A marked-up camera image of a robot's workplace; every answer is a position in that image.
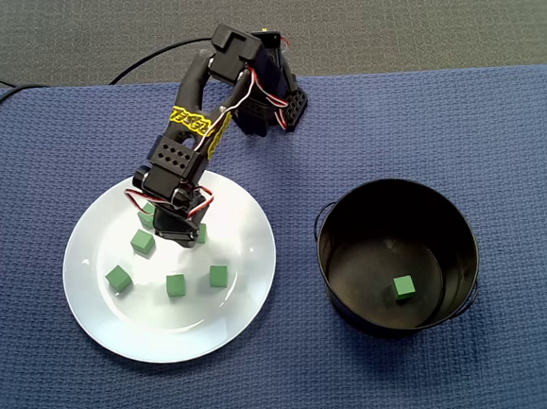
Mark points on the blue woven table cloth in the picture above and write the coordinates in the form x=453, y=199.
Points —
x=389, y=110

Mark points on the black robot arm with stickers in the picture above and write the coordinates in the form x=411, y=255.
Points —
x=171, y=174

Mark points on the white round plate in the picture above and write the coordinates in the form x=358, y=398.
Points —
x=170, y=331

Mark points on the black metal bucket container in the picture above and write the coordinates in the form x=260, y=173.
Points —
x=353, y=255

